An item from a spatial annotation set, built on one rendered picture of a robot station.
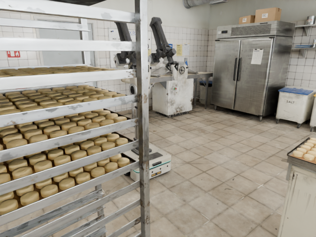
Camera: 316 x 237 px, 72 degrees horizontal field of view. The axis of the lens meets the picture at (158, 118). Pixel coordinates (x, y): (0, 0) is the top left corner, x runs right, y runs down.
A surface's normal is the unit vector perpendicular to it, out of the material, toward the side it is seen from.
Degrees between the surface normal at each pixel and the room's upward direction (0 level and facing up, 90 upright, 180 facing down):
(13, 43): 90
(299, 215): 90
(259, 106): 90
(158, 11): 90
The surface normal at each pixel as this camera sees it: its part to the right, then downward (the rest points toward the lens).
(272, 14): -0.73, 0.20
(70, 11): 0.67, 0.22
